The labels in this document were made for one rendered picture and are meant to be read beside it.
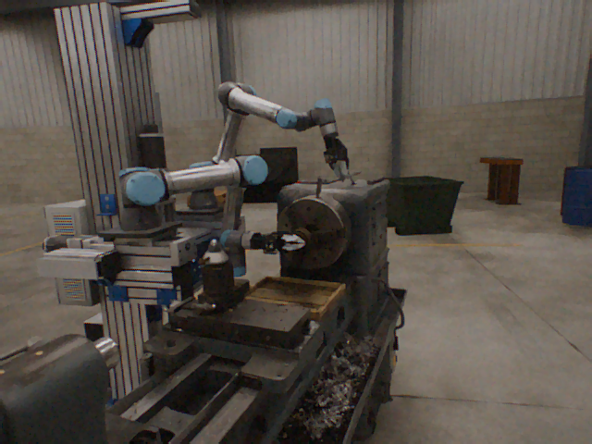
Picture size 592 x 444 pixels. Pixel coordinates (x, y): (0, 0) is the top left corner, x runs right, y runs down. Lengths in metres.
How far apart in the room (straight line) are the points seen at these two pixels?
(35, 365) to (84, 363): 0.07
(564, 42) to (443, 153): 3.84
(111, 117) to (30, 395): 1.33
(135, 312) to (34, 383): 1.29
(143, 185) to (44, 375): 0.85
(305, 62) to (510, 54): 5.39
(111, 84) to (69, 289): 0.94
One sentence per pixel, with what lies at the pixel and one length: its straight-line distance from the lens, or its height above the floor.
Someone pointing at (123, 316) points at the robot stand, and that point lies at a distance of 2.05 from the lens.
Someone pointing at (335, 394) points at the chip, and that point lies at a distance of 1.51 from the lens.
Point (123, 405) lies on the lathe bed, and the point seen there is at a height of 0.85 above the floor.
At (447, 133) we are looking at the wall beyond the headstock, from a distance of 12.01.
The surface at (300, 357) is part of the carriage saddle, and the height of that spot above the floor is 0.91.
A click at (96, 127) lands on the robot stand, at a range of 1.91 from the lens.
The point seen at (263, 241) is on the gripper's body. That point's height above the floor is 1.09.
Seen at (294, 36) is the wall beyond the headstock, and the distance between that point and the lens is 12.24.
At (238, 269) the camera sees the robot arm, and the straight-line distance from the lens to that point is 1.64.
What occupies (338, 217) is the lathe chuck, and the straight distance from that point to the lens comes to 1.61.
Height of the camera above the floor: 1.44
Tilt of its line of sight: 11 degrees down
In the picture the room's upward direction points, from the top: 2 degrees counter-clockwise
